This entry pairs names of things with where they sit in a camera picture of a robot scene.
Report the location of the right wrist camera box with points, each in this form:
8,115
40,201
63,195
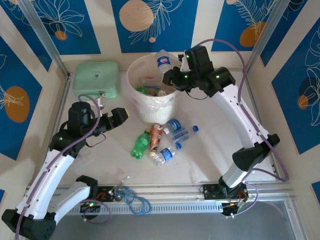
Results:
183,65

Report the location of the clear Pepsi label bottle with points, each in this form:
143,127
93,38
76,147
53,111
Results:
163,61

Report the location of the blue label bottle white cap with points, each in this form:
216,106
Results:
175,125

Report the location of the aluminium side rail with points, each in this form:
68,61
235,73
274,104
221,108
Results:
61,105
250,87

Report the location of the clear bottle with blue label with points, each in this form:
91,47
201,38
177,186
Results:
166,153

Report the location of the mint green zip pouch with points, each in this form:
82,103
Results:
96,77

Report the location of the copper brown plastic bottle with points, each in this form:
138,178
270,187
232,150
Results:
156,137

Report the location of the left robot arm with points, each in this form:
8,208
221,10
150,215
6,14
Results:
57,167

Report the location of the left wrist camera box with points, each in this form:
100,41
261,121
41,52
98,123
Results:
101,105

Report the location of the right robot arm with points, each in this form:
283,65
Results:
237,112

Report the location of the long aluminium table rail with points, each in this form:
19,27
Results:
170,191

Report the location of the white plastic bin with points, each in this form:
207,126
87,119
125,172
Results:
155,112

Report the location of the grey metal panel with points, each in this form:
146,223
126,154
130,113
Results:
162,227

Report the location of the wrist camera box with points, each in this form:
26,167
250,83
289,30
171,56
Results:
183,65
101,105

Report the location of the aluminium frame post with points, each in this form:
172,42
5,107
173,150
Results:
267,32
42,32

